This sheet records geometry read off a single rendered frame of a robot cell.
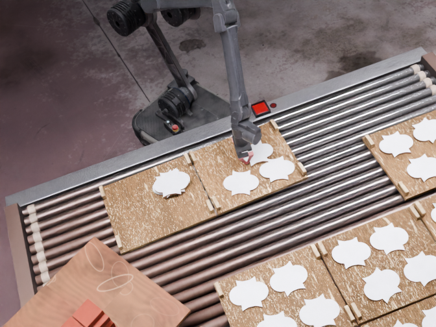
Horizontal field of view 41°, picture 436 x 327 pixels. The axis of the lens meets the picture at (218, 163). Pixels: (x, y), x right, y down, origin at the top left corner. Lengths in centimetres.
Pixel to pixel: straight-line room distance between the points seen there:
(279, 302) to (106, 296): 62
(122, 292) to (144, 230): 33
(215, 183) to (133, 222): 37
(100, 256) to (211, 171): 61
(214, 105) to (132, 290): 181
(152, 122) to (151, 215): 134
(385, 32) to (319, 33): 47
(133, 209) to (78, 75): 221
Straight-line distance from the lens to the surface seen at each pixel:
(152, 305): 213
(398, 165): 253
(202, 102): 374
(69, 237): 252
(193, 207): 242
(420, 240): 235
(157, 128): 366
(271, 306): 219
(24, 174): 405
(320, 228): 235
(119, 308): 216
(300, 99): 277
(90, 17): 501
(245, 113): 235
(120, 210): 249
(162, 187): 246
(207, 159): 256
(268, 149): 254
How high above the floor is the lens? 294
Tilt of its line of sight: 52 degrees down
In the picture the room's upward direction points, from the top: 11 degrees counter-clockwise
